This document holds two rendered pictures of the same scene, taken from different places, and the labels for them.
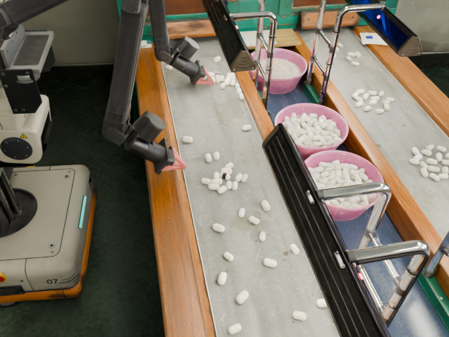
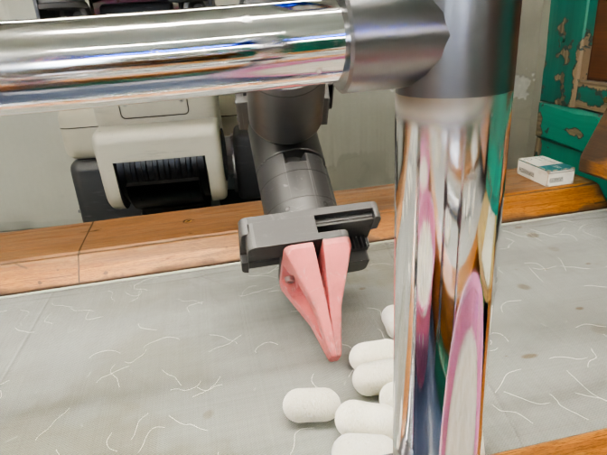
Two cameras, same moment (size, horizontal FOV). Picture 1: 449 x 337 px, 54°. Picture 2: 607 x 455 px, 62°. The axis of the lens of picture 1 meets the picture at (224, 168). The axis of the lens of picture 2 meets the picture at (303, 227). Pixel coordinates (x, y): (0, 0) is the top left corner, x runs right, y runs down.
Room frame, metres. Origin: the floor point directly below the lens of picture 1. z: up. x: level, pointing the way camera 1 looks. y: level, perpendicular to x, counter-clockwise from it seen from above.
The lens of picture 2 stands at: (1.55, -0.22, 0.96)
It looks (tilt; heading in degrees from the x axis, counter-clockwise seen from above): 22 degrees down; 93
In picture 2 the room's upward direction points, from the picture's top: 4 degrees counter-clockwise
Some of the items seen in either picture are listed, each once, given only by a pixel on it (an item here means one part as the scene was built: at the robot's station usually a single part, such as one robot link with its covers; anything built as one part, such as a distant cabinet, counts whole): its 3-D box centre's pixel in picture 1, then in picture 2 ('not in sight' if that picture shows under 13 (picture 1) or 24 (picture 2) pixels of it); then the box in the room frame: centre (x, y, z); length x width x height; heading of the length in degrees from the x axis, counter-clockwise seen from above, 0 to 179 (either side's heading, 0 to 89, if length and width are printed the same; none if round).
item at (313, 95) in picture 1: (341, 52); not in sight; (1.58, -0.45, 0.90); 0.20 x 0.19 x 0.45; 13
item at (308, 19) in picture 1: (329, 18); not in sight; (2.05, -0.48, 0.83); 0.30 x 0.06 x 0.07; 103
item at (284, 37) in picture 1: (262, 39); not in sight; (1.92, -0.16, 0.77); 0.33 x 0.15 x 0.01; 103
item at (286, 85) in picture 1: (275, 72); not in sight; (1.70, -0.21, 0.72); 0.27 x 0.27 x 0.10
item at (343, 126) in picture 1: (309, 134); not in sight; (1.28, -0.31, 0.72); 0.27 x 0.27 x 0.10
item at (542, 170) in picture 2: (144, 44); (545, 171); (1.82, 0.38, 0.77); 0.06 x 0.04 x 0.02; 103
